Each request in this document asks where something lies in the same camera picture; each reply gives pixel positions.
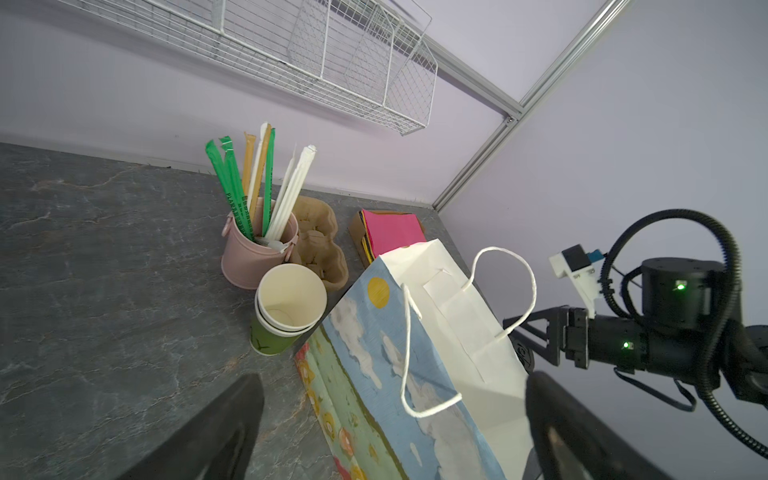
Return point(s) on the pink napkin stack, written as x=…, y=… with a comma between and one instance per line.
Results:
x=385, y=232

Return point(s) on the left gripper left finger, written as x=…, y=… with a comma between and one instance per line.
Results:
x=217, y=443

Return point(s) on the white wrapped straws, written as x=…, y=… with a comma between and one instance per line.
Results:
x=288, y=192

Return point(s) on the cardboard cup carrier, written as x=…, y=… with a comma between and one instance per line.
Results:
x=316, y=248

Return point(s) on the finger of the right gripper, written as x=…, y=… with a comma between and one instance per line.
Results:
x=550, y=351
x=553, y=315

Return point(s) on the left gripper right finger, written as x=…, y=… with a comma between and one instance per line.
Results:
x=572, y=443

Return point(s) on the painted paper gift bag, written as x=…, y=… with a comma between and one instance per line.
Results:
x=410, y=376

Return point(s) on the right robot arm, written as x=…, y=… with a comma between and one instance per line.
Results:
x=672, y=327

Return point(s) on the wide white wire basket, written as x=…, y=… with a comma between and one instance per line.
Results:
x=367, y=59

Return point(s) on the stack of green paper cups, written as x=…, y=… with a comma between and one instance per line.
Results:
x=288, y=302

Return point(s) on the green stirrer sticks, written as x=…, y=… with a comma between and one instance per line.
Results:
x=224, y=162

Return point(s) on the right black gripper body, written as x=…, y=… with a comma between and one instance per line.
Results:
x=587, y=336

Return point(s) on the cardboard napkin box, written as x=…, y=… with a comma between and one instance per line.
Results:
x=357, y=231

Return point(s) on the pink utensil holder cup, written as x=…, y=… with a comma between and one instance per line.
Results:
x=244, y=263

